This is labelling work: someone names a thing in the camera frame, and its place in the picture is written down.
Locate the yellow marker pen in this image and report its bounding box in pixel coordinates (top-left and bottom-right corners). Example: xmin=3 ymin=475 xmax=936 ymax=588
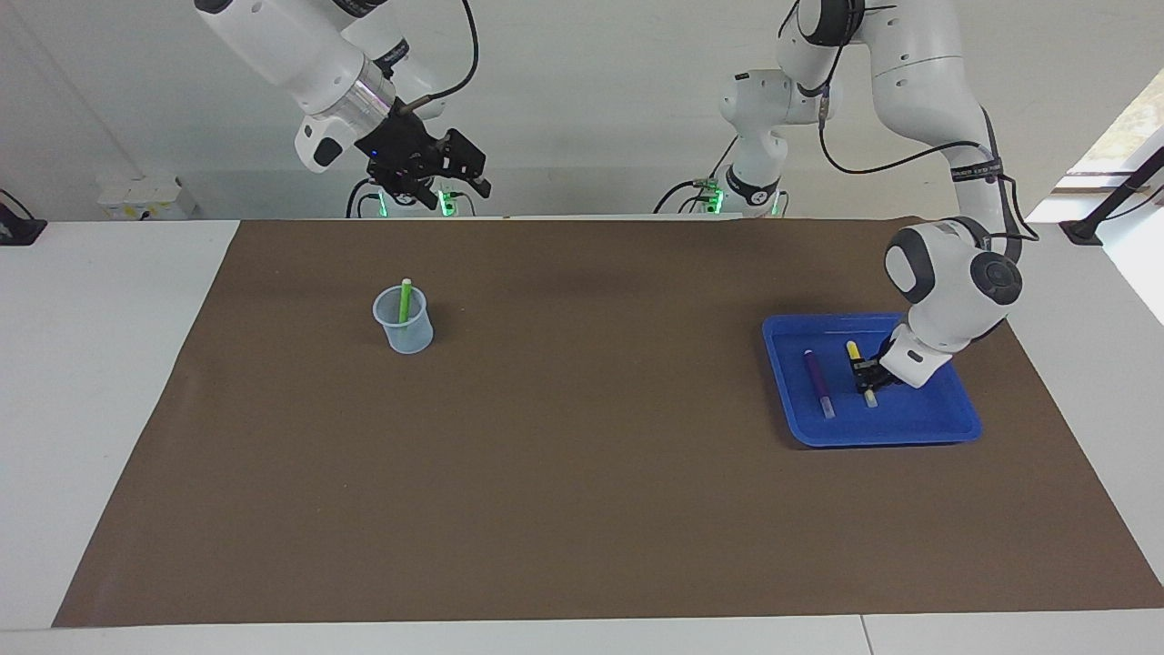
xmin=846 ymin=340 xmax=880 ymax=408

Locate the purple marker pen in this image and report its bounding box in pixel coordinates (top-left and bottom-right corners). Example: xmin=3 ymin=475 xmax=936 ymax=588
xmin=803 ymin=349 xmax=836 ymax=419

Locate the blue plastic tray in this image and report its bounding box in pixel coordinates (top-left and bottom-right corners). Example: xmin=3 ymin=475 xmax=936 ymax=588
xmin=761 ymin=312 xmax=983 ymax=448

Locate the translucent pale blue pen cup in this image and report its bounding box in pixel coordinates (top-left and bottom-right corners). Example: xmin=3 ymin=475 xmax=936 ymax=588
xmin=372 ymin=285 xmax=435 ymax=355

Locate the white power strip box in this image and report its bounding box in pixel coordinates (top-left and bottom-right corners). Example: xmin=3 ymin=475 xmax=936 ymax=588
xmin=97 ymin=177 xmax=197 ymax=221

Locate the brown table mat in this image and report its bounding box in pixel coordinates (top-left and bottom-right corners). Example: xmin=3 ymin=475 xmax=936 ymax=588
xmin=52 ymin=217 xmax=1164 ymax=629

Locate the bright window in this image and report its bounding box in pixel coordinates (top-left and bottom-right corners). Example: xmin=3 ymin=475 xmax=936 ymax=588
xmin=1066 ymin=68 xmax=1164 ymax=192

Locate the black right base cable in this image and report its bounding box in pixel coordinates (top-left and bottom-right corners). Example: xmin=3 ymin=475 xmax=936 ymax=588
xmin=345 ymin=177 xmax=387 ymax=220

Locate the black base cable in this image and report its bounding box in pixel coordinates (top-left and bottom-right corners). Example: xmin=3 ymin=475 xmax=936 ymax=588
xmin=653 ymin=135 xmax=739 ymax=216
xmin=345 ymin=177 xmax=387 ymax=220

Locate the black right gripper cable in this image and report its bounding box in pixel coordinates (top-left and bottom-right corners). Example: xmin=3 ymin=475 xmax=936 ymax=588
xmin=400 ymin=0 xmax=480 ymax=115

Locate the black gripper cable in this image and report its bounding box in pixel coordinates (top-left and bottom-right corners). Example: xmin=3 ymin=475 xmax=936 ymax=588
xmin=817 ymin=18 xmax=1039 ymax=243
xmin=400 ymin=0 xmax=480 ymax=115

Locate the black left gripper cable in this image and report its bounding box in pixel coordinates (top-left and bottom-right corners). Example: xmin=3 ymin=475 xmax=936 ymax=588
xmin=817 ymin=18 xmax=1039 ymax=243

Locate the black left base cable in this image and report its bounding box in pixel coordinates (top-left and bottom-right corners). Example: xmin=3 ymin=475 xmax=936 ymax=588
xmin=653 ymin=135 xmax=739 ymax=216

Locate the black camera stand pole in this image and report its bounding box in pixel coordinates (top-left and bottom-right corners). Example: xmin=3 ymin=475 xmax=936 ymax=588
xmin=1059 ymin=146 xmax=1164 ymax=247

